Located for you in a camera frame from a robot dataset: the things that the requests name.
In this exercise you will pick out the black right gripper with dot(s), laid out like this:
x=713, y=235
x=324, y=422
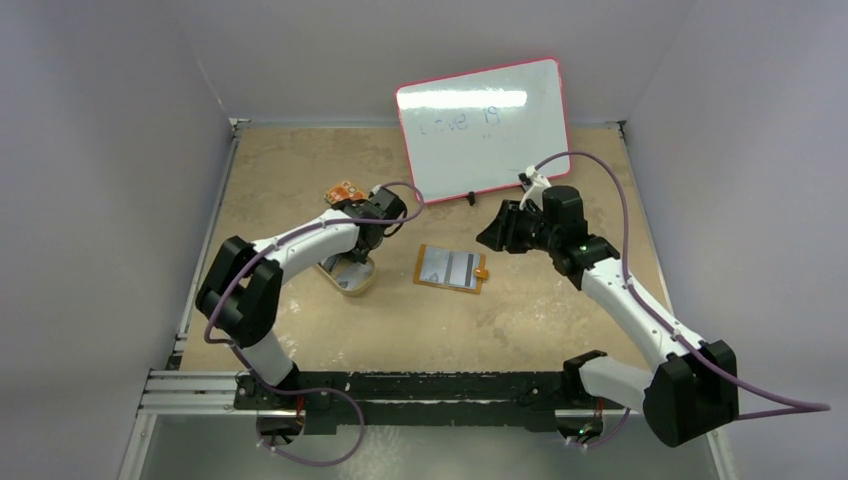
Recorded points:
x=512, y=226

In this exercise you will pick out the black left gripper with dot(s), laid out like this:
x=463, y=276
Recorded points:
x=361, y=256

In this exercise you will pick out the yellow leather card holder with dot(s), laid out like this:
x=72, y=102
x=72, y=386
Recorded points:
x=482, y=274

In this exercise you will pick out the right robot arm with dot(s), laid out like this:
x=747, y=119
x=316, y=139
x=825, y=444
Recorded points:
x=683, y=393

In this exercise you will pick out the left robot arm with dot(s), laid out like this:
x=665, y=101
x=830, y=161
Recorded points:
x=240, y=293

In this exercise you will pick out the beige oval card tray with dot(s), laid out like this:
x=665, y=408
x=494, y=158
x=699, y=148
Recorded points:
x=356, y=280

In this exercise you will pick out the pink framed whiteboard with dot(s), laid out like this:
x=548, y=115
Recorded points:
x=476, y=132

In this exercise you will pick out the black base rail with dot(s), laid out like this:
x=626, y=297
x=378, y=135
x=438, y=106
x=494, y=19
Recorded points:
x=538, y=402

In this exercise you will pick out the aluminium frame rails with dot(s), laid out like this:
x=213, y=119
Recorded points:
x=527, y=318

